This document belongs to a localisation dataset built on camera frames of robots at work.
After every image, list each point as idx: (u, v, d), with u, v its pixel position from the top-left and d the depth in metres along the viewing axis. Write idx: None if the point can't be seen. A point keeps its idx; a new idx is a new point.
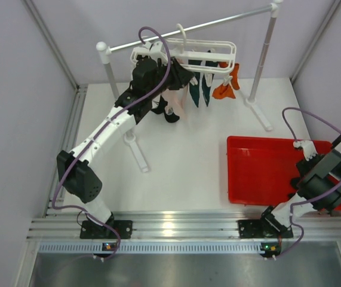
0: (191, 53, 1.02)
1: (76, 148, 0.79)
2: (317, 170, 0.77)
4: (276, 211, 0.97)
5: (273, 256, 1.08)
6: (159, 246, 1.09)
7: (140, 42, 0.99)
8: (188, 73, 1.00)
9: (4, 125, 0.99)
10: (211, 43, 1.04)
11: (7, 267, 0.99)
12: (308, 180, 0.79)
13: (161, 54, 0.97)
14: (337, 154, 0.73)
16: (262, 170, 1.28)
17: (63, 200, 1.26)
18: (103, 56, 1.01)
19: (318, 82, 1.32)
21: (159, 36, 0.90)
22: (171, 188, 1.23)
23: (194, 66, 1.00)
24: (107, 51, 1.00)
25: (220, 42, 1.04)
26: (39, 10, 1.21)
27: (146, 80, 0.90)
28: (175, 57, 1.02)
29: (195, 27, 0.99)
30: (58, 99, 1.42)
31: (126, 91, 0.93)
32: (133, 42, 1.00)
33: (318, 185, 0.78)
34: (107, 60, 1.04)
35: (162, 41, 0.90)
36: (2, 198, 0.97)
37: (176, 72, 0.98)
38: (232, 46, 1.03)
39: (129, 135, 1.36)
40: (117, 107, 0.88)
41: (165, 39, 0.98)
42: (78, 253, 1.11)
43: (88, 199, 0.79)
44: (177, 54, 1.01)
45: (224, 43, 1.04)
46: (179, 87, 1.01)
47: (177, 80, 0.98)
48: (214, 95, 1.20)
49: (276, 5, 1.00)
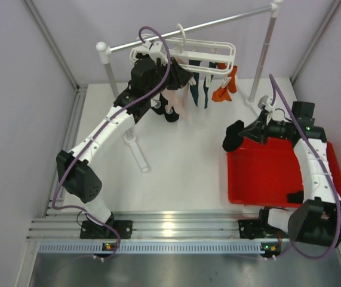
0: (191, 54, 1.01)
1: (76, 148, 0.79)
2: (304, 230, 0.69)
4: (270, 220, 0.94)
5: (273, 256, 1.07)
6: (160, 246, 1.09)
7: (141, 42, 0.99)
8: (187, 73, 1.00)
9: (4, 126, 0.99)
10: (211, 44, 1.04)
11: (7, 267, 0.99)
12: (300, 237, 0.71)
13: (159, 54, 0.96)
14: (315, 211, 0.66)
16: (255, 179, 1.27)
17: (63, 199, 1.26)
18: (103, 55, 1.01)
19: (318, 83, 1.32)
21: (159, 35, 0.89)
22: (170, 188, 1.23)
23: (193, 67, 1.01)
24: (107, 51, 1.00)
25: (220, 43, 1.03)
26: (39, 10, 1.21)
27: (144, 80, 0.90)
28: (175, 57, 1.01)
29: (197, 27, 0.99)
30: (58, 99, 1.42)
31: (125, 91, 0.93)
32: (134, 42, 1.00)
33: (313, 239, 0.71)
34: (107, 60, 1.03)
35: (162, 41, 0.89)
36: (2, 198, 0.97)
37: (176, 72, 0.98)
38: (232, 48, 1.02)
39: (129, 135, 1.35)
40: (116, 107, 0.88)
41: (165, 39, 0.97)
42: (78, 254, 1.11)
43: (88, 199, 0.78)
44: (177, 54, 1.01)
45: (224, 43, 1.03)
46: (178, 87, 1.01)
47: (176, 79, 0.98)
48: (215, 100, 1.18)
49: (276, 5, 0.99)
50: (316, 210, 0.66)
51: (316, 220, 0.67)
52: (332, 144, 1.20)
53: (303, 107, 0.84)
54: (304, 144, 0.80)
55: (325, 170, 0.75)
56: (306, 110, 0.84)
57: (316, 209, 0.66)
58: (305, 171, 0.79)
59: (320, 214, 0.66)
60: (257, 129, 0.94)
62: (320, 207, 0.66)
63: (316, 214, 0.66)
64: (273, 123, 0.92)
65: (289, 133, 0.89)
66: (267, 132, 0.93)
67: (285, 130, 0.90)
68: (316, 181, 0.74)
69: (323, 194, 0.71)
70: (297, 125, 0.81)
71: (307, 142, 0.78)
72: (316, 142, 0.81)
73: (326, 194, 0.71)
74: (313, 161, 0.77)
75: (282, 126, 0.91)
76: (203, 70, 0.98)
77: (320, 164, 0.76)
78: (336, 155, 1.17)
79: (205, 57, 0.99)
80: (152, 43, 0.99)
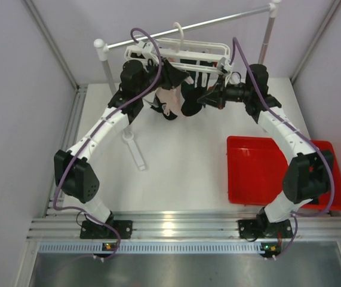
0: (187, 53, 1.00)
1: (73, 147, 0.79)
2: (301, 188, 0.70)
4: (271, 217, 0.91)
5: (273, 256, 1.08)
6: (160, 246, 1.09)
7: (134, 41, 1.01)
8: (183, 74, 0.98)
9: (4, 126, 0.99)
10: (205, 45, 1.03)
11: (7, 266, 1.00)
12: (301, 197, 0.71)
13: (150, 54, 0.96)
14: (302, 163, 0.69)
16: (250, 182, 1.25)
17: (63, 199, 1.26)
18: (101, 53, 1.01)
19: (318, 83, 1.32)
21: (148, 36, 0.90)
22: (170, 188, 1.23)
23: (189, 66, 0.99)
24: (105, 49, 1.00)
25: (213, 43, 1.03)
26: (39, 11, 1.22)
27: (134, 81, 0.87)
28: (168, 57, 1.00)
29: (190, 27, 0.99)
30: (58, 99, 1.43)
31: (117, 92, 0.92)
32: (128, 40, 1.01)
33: (313, 194, 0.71)
34: (105, 58, 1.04)
35: (151, 41, 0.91)
36: (2, 198, 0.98)
37: (168, 73, 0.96)
38: (226, 48, 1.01)
39: (127, 133, 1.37)
40: (111, 107, 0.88)
41: (155, 40, 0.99)
42: (78, 253, 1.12)
43: (86, 199, 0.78)
44: (172, 54, 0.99)
45: (219, 44, 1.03)
46: (169, 87, 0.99)
47: (167, 80, 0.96)
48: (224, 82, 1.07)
49: (275, 5, 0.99)
50: (302, 162, 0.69)
51: (306, 173, 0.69)
52: (332, 144, 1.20)
53: (260, 79, 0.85)
54: (267, 113, 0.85)
55: (292, 128, 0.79)
56: (263, 79, 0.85)
57: (303, 162, 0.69)
58: (277, 137, 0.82)
59: (307, 165, 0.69)
60: (216, 92, 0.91)
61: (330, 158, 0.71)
62: (305, 160, 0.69)
63: (304, 166, 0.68)
64: (232, 86, 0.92)
65: (245, 95, 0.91)
66: (226, 94, 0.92)
67: (242, 91, 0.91)
68: (291, 140, 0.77)
69: (303, 149, 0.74)
70: (257, 89, 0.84)
71: (268, 107, 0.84)
72: (276, 109, 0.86)
73: (305, 147, 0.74)
74: (279, 124, 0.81)
75: (239, 88, 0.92)
76: (202, 70, 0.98)
77: (288, 125, 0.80)
78: (336, 155, 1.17)
79: (199, 56, 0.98)
80: (145, 43, 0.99)
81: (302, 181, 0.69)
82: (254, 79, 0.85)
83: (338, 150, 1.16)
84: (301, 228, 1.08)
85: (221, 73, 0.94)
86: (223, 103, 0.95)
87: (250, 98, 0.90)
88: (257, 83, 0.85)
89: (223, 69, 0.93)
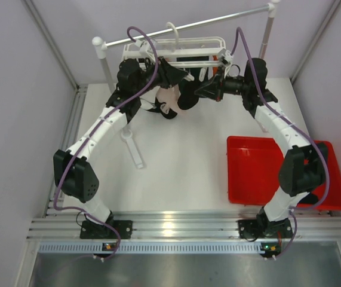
0: (183, 51, 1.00)
1: (73, 147, 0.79)
2: (296, 179, 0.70)
4: (271, 216, 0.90)
5: (273, 256, 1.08)
6: (160, 246, 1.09)
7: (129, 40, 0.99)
8: (180, 73, 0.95)
9: (3, 127, 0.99)
10: (199, 40, 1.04)
11: (7, 266, 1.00)
12: (296, 188, 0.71)
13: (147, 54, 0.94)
14: (296, 154, 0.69)
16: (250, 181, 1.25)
17: (63, 200, 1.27)
18: (98, 50, 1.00)
19: (318, 82, 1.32)
21: (144, 35, 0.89)
22: (171, 188, 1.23)
23: (188, 62, 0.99)
24: (103, 46, 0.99)
25: (207, 38, 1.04)
26: (39, 11, 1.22)
27: (131, 81, 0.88)
28: (165, 57, 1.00)
29: (184, 27, 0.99)
30: (58, 100, 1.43)
31: (114, 92, 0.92)
32: (122, 40, 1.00)
33: (308, 185, 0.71)
34: (103, 55, 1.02)
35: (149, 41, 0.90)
36: (2, 198, 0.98)
37: (165, 72, 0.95)
38: (220, 40, 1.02)
39: (126, 132, 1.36)
40: (108, 107, 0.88)
41: (150, 39, 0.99)
42: (78, 253, 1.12)
43: (87, 198, 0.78)
44: (168, 54, 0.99)
45: (212, 37, 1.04)
46: (166, 86, 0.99)
47: (165, 79, 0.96)
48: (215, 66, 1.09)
49: (273, 4, 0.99)
50: (297, 153, 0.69)
51: (300, 164, 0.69)
52: (332, 144, 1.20)
53: (259, 75, 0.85)
54: (264, 107, 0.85)
55: (288, 122, 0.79)
56: (261, 76, 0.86)
57: (297, 155, 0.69)
58: (274, 131, 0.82)
59: (301, 156, 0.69)
60: (214, 84, 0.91)
61: (325, 151, 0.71)
62: (300, 152, 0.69)
63: (298, 157, 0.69)
64: (230, 79, 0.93)
65: (244, 88, 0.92)
66: (224, 88, 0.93)
67: (240, 84, 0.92)
68: (287, 134, 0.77)
69: (298, 142, 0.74)
70: (257, 84, 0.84)
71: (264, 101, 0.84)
72: (273, 104, 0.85)
73: (300, 140, 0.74)
74: (275, 118, 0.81)
75: (237, 82, 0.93)
76: (200, 64, 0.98)
77: (283, 119, 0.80)
78: (336, 155, 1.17)
79: (196, 52, 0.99)
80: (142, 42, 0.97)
81: (296, 172, 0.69)
82: (254, 72, 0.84)
83: (338, 150, 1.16)
84: (301, 228, 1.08)
85: (221, 66, 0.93)
86: (221, 95, 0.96)
87: (248, 92, 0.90)
88: (257, 77, 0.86)
89: (224, 60, 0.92)
